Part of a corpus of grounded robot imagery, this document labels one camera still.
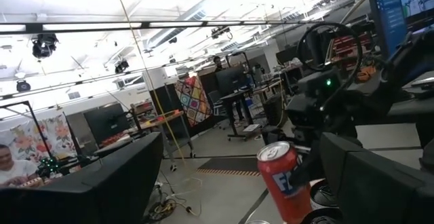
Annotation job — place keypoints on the red storage bins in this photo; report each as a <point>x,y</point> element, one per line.
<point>346,45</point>

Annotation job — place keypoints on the black mat with striped edge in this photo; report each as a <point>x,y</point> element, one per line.
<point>230,164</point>

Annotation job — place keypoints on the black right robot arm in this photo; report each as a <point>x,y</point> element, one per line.
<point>373,98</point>

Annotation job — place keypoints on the colourful printed poster panel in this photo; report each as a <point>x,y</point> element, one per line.
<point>57,132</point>

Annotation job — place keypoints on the person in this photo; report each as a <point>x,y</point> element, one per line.
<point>218,62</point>
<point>17,169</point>

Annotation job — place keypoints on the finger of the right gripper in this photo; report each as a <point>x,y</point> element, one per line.
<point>310,169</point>

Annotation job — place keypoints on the black monitor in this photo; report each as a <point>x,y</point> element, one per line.
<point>232,79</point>
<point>105,124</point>

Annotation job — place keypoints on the yellow pole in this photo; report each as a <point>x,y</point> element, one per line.
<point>176,146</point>

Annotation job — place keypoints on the black partition panel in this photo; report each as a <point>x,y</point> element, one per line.
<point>162,98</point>

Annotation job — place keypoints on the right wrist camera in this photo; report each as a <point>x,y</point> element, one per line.
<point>305,112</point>

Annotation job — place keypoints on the wooden workbench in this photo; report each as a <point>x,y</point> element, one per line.
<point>162,118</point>

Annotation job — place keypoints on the black office chair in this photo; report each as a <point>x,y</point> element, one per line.
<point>215,102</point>

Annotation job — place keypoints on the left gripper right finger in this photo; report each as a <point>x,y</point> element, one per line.
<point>379,197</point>

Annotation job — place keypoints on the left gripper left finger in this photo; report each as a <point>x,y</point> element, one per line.
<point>101,200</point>

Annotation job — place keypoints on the black computer tower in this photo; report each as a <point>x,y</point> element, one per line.
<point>273,110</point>

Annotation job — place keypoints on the colourful patchwork quilt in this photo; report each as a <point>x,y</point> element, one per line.
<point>193,100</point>

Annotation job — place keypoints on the black ceiling lamp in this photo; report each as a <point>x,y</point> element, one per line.
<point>220,32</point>
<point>121,66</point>
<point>44,45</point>
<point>23,86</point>

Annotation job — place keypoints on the black desk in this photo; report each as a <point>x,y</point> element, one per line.
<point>237,95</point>

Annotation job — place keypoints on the monitor with blue screen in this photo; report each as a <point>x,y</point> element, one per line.
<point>390,13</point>

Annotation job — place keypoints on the black tube frame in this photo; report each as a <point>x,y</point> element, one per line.
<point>34,115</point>

